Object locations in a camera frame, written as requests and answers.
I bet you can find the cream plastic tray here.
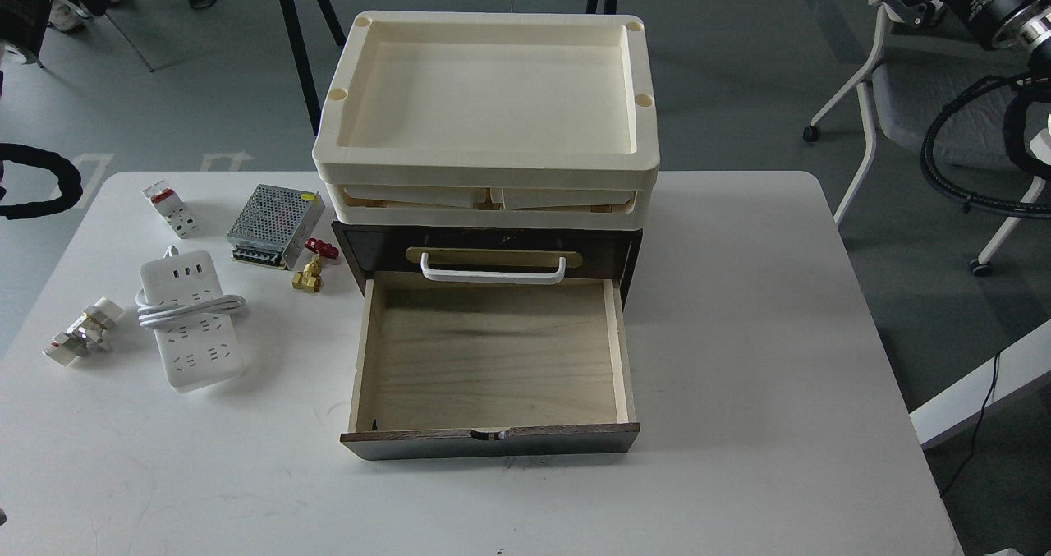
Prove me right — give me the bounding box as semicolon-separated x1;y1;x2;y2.
327;183;652;231
312;11;660;191

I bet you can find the grey office chair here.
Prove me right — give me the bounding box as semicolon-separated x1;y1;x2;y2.
803;6;1017;224

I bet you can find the open wooden drawer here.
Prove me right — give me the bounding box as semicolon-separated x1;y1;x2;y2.
341;273;640;460

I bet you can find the white drawer handle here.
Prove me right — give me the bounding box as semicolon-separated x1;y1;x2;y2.
420;253;566;286

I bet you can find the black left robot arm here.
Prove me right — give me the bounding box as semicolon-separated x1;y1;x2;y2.
1;143;84;222

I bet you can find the white side table edge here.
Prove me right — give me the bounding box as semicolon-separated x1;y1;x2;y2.
910;321;1050;450

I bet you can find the dark wooden cabinet body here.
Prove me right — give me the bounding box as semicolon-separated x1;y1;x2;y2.
332;222;643;359

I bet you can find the white red circuit breaker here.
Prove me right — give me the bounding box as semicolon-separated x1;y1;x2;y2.
142;181;200;238

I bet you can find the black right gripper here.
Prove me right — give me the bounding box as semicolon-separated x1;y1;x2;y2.
870;0;1051;52

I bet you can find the cream plastic lower tray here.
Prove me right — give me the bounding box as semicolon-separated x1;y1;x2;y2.
327;183;652;231

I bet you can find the brass valve red handle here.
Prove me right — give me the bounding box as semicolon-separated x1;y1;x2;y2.
291;236;339;293

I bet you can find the white metal connector part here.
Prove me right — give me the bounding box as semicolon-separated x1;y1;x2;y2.
42;296;124;366

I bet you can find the cream plastic top tray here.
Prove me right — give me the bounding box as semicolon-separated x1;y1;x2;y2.
312;11;660;191

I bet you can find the black corrugated cable hose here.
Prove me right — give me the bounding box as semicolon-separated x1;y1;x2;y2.
920;74;1051;218

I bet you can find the silver metal power supply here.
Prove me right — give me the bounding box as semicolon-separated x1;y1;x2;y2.
227;183;325;270

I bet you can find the white power strip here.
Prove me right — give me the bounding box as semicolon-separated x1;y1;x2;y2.
136;250;246;393

